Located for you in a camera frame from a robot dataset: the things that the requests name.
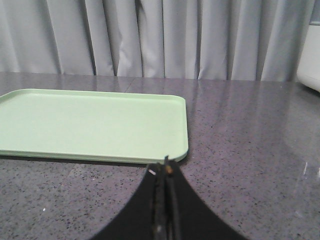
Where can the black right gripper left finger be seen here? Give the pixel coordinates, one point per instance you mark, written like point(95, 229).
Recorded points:
point(144, 216)

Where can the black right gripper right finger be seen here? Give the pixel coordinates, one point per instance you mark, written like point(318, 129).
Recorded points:
point(189, 218)

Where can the light green plastic tray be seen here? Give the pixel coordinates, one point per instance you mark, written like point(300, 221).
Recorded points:
point(93, 126)

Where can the grey pleated curtain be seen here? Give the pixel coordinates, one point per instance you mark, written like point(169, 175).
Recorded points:
point(251, 40)

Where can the white appliance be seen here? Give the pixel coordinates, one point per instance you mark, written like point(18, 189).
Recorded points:
point(308, 71)

